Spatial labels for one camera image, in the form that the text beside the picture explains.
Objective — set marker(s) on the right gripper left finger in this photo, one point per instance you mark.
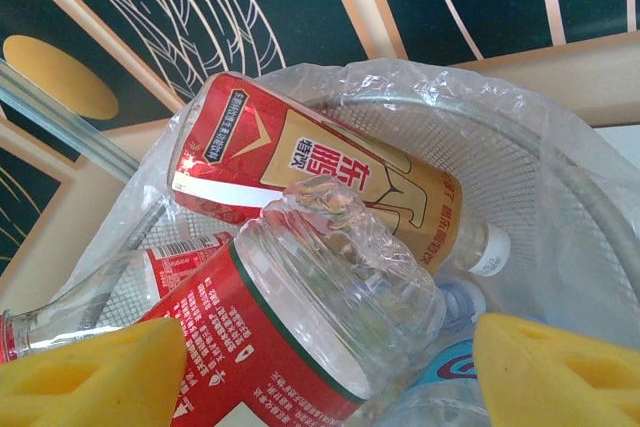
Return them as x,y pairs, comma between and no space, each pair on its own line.
75,382

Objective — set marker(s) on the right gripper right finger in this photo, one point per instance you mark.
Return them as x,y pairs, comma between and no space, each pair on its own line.
560,382

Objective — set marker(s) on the red label clear bottle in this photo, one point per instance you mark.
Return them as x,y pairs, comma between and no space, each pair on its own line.
100,287
280,337

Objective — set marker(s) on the blue label clear bottle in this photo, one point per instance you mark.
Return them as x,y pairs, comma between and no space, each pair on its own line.
440,387

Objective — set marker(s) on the pale cap clear bottle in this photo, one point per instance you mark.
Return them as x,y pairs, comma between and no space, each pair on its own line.
462,299

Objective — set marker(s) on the red gold label amber bottle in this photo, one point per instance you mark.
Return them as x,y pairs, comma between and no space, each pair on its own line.
320,167

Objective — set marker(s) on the metal mesh waste bin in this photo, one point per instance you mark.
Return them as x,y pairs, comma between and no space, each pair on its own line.
500,172

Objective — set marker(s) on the clear plastic bin liner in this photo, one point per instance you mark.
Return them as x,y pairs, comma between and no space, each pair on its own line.
400,82

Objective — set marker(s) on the aluminium corner post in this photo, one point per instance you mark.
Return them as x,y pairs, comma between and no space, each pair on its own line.
60,122

